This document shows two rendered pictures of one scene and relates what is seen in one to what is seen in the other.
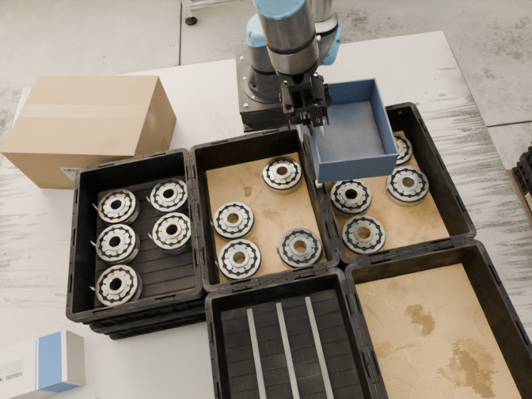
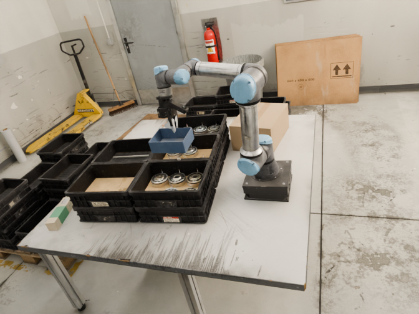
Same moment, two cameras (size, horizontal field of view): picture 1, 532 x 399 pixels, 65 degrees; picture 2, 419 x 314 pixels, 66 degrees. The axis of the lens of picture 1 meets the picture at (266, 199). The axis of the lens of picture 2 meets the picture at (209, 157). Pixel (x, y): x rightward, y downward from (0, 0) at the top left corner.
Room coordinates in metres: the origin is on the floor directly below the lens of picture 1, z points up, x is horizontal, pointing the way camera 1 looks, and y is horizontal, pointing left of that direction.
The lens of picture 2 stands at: (1.18, -1.62, 1.89)
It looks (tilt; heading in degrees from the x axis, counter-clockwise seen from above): 31 degrees down; 108
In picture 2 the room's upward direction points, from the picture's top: 12 degrees counter-clockwise
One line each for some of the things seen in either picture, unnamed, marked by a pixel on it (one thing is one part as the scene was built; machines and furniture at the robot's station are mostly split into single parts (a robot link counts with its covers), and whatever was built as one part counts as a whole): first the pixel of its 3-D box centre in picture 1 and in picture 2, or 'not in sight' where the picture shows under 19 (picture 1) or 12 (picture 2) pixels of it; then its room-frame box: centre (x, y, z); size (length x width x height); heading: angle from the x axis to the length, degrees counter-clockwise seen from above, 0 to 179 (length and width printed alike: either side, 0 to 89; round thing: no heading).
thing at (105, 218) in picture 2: not in sight; (116, 199); (0.10, -0.28, 0.76); 0.40 x 0.30 x 0.12; 0
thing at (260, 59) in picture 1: (269, 39); (261, 147); (0.99, -0.10, 0.97); 0.13 x 0.12 x 0.14; 70
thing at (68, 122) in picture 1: (96, 133); (260, 126); (0.92, 0.48, 0.80); 0.40 x 0.30 x 0.20; 75
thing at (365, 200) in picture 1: (351, 195); (176, 177); (0.50, -0.21, 0.86); 0.10 x 0.10 x 0.01
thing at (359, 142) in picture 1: (347, 129); (171, 140); (0.52, -0.19, 1.10); 0.20 x 0.15 x 0.07; 176
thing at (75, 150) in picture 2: not in sight; (69, 161); (-1.14, 0.80, 0.37); 0.40 x 0.30 x 0.45; 85
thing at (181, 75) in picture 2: not in sight; (179, 75); (0.61, -0.09, 1.42); 0.11 x 0.11 x 0.08; 70
